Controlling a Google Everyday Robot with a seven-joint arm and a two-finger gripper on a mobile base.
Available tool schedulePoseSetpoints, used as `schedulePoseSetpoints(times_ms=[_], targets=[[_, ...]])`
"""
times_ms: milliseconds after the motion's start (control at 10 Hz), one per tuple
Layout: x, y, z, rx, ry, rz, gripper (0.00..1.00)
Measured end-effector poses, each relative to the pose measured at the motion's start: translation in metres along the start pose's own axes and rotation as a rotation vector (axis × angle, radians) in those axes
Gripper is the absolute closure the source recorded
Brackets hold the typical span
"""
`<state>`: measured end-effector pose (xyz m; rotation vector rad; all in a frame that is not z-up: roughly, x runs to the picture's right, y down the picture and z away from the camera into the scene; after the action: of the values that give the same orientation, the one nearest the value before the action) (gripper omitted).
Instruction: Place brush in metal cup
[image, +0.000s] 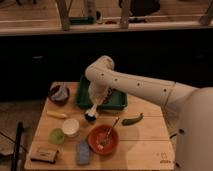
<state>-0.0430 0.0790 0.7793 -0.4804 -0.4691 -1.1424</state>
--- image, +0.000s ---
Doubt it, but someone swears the black pole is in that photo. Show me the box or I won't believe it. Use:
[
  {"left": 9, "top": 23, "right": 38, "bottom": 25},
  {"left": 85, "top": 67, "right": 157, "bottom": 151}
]
[{"left": 11, "top": 122, "right": 24, "bottom": 171}]

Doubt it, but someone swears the white dish brush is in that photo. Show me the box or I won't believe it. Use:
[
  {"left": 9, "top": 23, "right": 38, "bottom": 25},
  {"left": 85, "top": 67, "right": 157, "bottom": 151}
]
[{"left": 85, "top": 104, "right": 98, "bottom": 122}]

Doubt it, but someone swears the green chili pepper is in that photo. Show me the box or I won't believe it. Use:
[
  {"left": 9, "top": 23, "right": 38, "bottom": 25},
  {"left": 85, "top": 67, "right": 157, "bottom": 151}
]
[{"left": 122, "top": 113, "right": 143, "bottom": 126}]

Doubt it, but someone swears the green plastic cup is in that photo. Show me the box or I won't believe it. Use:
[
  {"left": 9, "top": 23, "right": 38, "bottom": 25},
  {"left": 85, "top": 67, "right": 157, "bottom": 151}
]
[{"left": 49, "top": 128, "right": 64, "bottom": 145}]

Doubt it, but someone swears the brown wooden block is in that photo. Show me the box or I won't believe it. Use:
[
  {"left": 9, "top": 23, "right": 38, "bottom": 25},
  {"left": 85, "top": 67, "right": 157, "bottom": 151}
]
[{"left": 30, "top": 147, "right": 59, "bottom": 164}]

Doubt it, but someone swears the white cup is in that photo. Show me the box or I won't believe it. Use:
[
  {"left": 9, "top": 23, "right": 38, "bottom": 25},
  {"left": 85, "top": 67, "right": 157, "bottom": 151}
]
[{"left": 62, "top": 118, "right": 80, "bottom": 137}]

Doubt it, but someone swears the small metal cup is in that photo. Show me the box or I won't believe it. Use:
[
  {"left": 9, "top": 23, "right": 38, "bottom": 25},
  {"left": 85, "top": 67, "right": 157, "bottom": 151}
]
[{"left": 81, "top": 117, "right": 96, "bottom": 127}]

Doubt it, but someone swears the metal spoon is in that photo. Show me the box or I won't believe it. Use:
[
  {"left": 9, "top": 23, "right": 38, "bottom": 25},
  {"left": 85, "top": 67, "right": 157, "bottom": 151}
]
[{"left": 98, "top": 117, "right": 120, "bottom": 149}]

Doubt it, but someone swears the blue sponge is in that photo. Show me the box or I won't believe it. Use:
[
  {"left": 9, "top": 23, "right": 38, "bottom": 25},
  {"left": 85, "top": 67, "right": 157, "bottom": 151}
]
[{"left": 76, "top": 140, "right": 90, "bottom": 165}]

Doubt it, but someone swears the grey cloth in bowl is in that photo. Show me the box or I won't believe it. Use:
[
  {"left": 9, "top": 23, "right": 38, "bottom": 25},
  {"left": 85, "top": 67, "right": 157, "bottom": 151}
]
[{"left": 51, "top": 86, "right": 68, "bottom": 101}]

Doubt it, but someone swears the dark brown bowl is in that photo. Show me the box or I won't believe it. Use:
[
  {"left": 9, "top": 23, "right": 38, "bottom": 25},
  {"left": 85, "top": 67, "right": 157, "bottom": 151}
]
[{"left": 48, "top": 85, "right": 70, "bottom": 106}]

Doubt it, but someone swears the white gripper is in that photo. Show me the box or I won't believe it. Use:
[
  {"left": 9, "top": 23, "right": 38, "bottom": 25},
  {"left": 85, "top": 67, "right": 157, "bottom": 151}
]
[{"left": 88, "top": 82, "right": 112, "bottom": 105}]

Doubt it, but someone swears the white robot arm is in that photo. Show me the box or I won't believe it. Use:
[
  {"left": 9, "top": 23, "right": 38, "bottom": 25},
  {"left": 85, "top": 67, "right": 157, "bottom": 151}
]
[{"left": 85, "top": 55, "right": 213, "bottom": 171}]

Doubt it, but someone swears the red bowl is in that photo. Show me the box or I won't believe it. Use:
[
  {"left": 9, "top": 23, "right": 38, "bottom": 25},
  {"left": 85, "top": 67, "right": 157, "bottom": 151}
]
[{"left": 87, "top": 124, "right": 119, "bottom": 156}]

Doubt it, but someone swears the green plastic tray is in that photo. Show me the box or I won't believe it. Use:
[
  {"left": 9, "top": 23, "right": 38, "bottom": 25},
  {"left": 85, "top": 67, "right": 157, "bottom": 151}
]
[{"left": 75, "top": 75, "right": 128, "bottom": 110}]

